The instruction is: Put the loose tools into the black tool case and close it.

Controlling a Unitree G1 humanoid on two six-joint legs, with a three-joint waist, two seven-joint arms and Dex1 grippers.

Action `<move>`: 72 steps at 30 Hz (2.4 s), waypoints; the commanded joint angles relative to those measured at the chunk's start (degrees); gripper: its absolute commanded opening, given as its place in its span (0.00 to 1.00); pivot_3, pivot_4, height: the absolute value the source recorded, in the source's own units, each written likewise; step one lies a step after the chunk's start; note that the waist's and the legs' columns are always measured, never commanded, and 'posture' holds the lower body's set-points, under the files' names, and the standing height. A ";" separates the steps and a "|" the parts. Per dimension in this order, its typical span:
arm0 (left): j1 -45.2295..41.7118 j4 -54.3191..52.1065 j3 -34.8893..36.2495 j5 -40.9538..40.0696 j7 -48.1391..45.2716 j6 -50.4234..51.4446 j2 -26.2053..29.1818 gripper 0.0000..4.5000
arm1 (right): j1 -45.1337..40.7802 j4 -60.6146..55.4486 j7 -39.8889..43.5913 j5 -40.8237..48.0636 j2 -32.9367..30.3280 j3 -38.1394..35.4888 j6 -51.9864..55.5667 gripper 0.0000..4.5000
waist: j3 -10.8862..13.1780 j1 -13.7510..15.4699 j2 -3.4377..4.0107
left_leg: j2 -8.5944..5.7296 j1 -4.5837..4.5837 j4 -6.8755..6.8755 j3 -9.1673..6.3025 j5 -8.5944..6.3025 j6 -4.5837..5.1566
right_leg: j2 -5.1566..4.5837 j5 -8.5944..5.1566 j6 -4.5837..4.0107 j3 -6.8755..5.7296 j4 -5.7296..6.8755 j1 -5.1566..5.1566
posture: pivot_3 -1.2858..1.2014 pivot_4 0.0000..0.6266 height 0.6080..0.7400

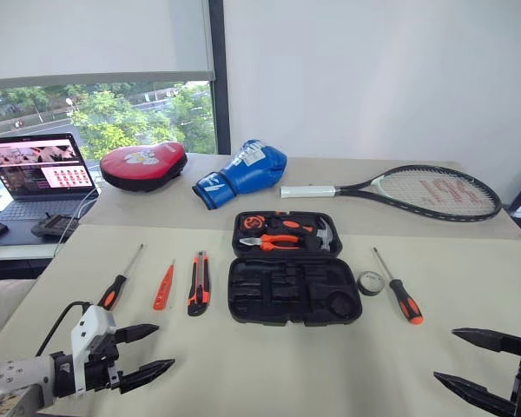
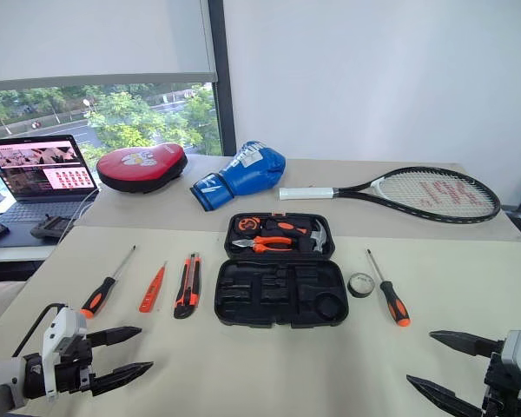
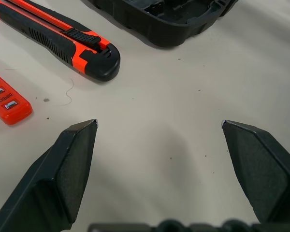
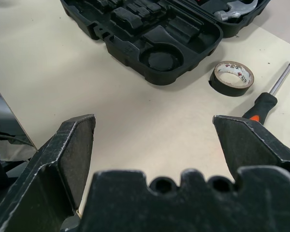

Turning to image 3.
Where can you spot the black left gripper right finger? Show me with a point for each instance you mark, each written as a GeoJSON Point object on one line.
{"type": "Point", "coordinates": [263, 174]}

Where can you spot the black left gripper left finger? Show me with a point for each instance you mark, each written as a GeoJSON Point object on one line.
{"type": "Point", "coordinates": [62, 174]}

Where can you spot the orange voltage tester pen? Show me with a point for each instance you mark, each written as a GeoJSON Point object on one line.
{"type": "Point", "coordinates": [12, 108]}

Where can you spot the orange black utility knife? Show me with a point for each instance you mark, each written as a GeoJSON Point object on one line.
{"type": "Point", "coordinates": [50, 38]}

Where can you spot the black plastic tool case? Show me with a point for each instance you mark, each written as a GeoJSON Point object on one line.
{"type": "Point", "coordinates": [169, 31]}

